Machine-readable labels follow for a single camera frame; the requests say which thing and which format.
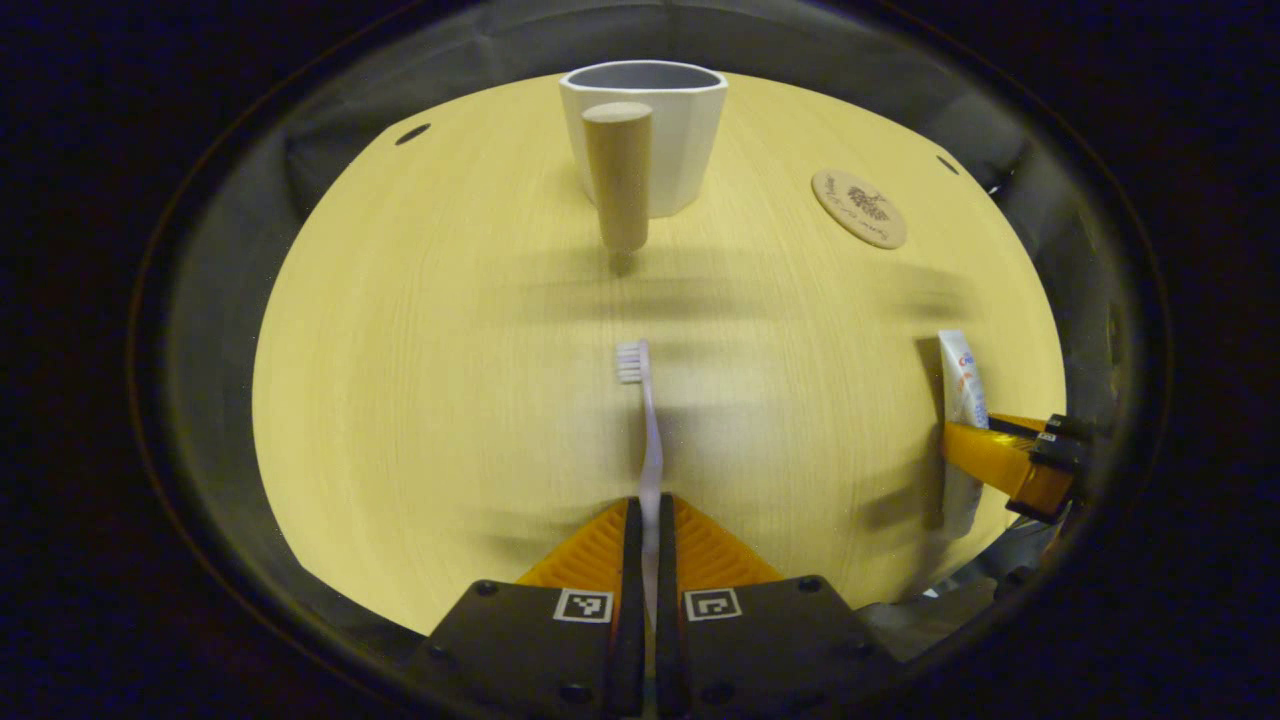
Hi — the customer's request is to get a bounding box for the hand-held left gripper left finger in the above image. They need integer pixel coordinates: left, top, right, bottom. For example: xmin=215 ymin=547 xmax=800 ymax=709
xmin=405 ymin=497 xmax=646 ymax=720

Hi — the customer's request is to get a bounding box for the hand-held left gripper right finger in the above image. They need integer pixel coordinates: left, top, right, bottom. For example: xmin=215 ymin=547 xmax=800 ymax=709
xmin=655 ymin=493 xmax=901 ymax=720

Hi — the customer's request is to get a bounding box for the white toothpaste tube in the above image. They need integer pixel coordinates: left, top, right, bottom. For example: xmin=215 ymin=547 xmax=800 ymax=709
xmin=936 ymin=330 xmax=991 ymax=541

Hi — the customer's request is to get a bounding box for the pale pink toothbrush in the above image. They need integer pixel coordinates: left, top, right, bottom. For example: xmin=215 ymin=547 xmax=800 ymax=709
xmin=615 ymin=340 xmax=666 ymax=641

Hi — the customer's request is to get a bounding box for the round wooden coaster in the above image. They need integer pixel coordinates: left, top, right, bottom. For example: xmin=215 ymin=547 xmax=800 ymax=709
xmin=811 ymin=168 xmax=909 ymax=251

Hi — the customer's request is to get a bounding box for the white cup with wooden handle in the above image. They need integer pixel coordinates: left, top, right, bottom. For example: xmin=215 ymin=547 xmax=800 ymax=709
xmin=558 ymin=60 xmax=729 ymax=253

